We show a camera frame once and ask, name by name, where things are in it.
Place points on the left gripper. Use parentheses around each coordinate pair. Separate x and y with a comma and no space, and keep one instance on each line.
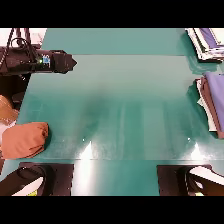
(63,61)

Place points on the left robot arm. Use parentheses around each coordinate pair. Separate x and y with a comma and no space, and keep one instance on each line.
(20,61)

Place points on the tan garment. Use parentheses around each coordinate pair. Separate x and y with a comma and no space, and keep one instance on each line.
(6,111)

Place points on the orange garment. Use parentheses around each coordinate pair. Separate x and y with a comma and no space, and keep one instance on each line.
(25,140)

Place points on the purple garment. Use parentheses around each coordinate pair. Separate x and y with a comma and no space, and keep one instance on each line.
(209,34)

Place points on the blue garment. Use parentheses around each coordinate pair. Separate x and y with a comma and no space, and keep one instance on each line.
(216,96)

